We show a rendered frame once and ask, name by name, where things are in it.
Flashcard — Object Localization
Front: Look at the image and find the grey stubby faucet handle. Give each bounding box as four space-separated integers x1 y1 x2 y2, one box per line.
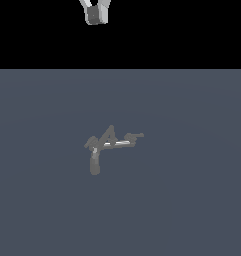
83 134 100 151

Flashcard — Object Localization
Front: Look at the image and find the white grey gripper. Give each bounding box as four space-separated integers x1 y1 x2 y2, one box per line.
84 4 109 26

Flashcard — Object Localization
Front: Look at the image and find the grey long lever faucet handle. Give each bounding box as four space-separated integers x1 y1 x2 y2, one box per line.
123 132 146 143

